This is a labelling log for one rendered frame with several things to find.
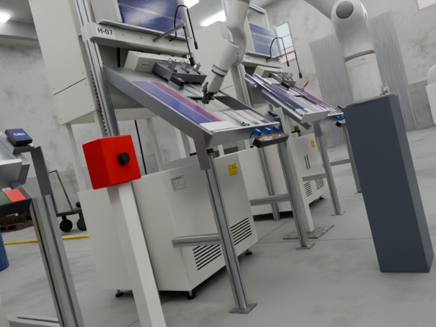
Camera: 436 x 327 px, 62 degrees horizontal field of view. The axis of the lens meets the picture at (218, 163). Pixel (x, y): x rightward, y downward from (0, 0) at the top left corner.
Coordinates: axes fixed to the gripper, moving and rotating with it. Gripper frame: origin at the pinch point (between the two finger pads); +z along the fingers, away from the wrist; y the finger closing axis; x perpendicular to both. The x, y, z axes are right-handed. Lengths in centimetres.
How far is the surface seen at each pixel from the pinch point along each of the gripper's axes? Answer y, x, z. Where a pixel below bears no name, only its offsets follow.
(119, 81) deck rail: 39.5, -21.3, 4.3
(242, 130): 10.0, 32.6, -1.8
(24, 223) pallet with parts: -269, -530, 627
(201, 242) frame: 37, 54, 39
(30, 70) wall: -435, -955, 409
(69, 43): 43, -62, 4
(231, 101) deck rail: -29.9, -3.3, 1.6
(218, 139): 27.9, 34.1, 1.3
